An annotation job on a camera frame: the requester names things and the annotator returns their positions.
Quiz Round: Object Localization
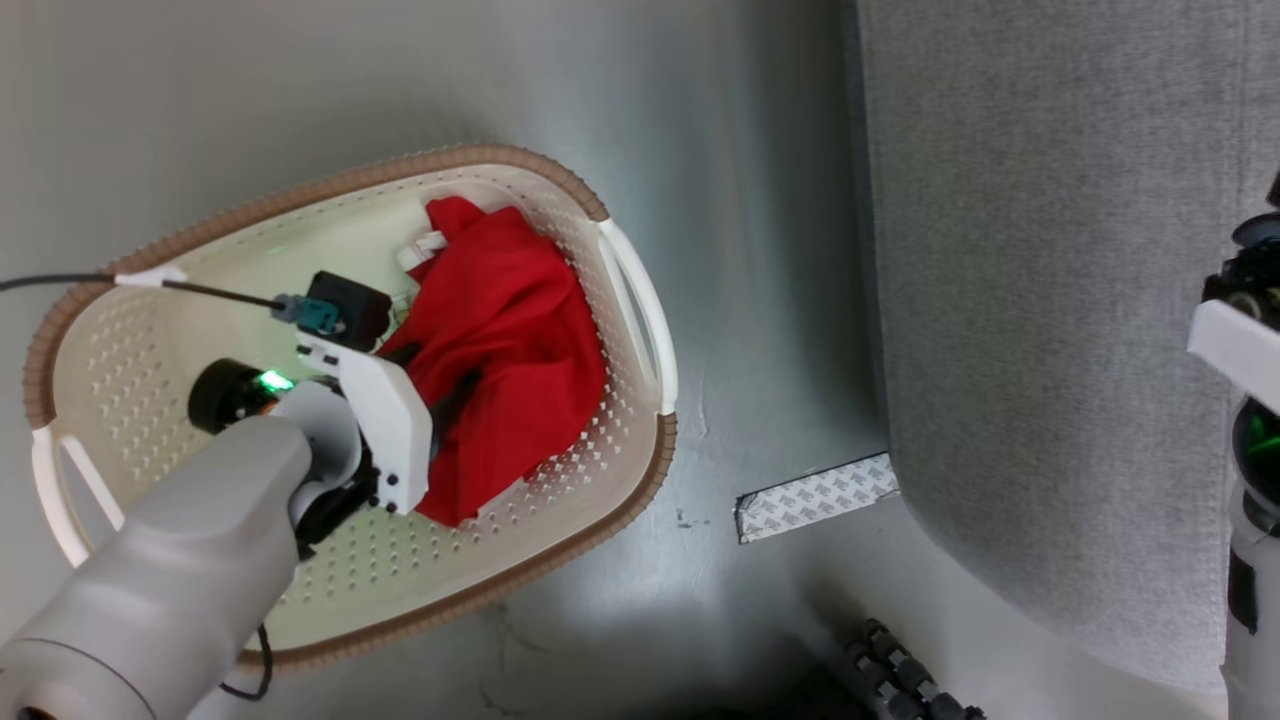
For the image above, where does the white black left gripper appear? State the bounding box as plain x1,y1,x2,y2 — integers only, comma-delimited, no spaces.
188,330,484,547

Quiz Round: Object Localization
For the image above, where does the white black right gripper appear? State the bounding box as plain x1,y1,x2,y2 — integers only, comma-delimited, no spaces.
1187,208,1280,479

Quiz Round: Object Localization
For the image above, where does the red garment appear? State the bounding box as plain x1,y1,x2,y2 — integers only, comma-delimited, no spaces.
397,196,609,529

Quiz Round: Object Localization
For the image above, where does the grey fabric sofa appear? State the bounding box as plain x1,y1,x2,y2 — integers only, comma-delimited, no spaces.
853,0,1280,693

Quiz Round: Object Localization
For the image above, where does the cream perforated laundry basket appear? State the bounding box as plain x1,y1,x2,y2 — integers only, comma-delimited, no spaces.
22,143,680,674

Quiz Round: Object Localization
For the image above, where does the patterned grey tape strip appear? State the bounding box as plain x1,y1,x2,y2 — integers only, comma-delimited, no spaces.
735,453,900,546

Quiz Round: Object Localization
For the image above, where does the black camera cable teal plug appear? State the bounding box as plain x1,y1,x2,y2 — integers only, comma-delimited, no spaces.
0,265,347,337

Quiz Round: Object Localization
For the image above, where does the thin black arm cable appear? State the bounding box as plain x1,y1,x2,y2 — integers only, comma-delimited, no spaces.
219,624,274,702

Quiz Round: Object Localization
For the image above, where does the black ribbed cable chain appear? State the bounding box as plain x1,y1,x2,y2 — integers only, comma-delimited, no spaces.
843,617,988,720

